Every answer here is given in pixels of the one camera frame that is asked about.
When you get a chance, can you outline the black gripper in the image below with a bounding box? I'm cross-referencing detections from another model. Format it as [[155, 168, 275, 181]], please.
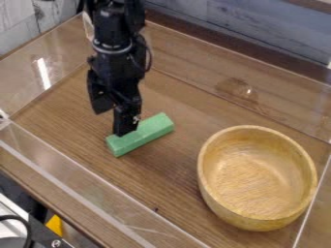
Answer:
[[87, 45, 151, 137]]

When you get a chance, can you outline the green rectangular block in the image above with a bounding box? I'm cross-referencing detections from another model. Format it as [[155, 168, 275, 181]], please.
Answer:
[[105, 112, 175, 157]]

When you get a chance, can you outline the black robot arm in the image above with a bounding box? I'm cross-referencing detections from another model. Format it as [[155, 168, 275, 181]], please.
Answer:
[[85, 0, 153, 137]]

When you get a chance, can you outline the brown wooden bowl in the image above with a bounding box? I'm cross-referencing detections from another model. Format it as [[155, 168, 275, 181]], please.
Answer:
[[197, 125, 317, 232]]

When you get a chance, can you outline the yellow black equipment part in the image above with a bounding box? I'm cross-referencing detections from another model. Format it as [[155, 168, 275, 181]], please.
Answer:
[[45, 214, 75, 248]]

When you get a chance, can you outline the black cable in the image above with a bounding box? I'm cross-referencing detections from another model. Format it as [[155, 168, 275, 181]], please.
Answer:
[[0, 214, 35, 248]]

